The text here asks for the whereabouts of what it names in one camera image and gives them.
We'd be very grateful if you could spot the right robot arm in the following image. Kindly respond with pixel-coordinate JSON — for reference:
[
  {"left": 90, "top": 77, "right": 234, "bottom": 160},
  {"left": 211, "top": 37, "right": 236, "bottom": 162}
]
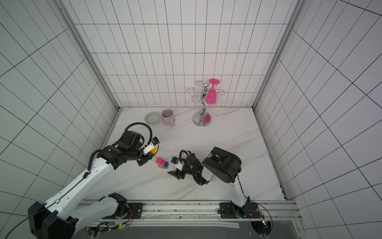
[{"left": 168, "top": 147, "right": 264, "bottom": 219}]

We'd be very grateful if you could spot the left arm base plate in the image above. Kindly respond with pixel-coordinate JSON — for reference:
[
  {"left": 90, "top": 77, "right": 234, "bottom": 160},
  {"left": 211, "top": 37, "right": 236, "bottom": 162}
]
[{"left": 120, "top": 203, "right": 143, "bottom": 220}]

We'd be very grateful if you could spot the silver cup holder stand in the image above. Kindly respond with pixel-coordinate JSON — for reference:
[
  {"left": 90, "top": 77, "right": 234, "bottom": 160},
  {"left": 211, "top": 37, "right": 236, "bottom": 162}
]
[{"left": 186, "top": 81, "right": 225, "bottom": 127}]

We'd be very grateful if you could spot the yellow curved lego piece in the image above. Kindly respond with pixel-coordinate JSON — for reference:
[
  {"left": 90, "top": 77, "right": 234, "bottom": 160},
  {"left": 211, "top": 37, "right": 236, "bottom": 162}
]
[{"left": 150, "top": 147, "right": 158, "bottom": 155}]

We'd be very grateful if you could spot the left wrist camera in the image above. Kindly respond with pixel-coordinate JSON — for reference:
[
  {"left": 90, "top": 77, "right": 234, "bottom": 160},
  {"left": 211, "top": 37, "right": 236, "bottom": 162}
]
[{"left": 143, "top": 137, "right": 160, "bottom": 155}]

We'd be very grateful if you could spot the pale pink mug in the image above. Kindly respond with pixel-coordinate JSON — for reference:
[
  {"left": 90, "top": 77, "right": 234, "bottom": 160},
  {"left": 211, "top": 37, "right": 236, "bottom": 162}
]
[{"left": 161, "top": 109, "right": 175, "bottom": 126}]

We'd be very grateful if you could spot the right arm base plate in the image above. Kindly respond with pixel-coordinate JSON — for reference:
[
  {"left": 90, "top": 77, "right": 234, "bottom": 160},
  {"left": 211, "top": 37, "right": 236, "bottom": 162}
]
[{"left": 217, "top": 202, "right": 261, "bottom": 219}]

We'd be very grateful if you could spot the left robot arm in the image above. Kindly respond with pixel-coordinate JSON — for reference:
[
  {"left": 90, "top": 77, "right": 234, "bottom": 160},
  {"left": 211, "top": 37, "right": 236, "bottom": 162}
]
[{"left": 25, "top": 122, "right": 159, "bottom": 239}]

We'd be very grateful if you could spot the pink wine glass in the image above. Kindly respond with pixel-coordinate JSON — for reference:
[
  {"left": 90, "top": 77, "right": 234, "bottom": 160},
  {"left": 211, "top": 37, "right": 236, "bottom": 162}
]
[{"left": 206, "top": 79, "right": 220, "bottom": 106}]

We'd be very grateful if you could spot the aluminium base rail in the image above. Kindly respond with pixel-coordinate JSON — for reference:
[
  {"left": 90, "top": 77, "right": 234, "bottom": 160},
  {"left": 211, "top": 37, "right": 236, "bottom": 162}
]
[{"left": 88, "top": 200, "right": 302, "bottom": 230}]

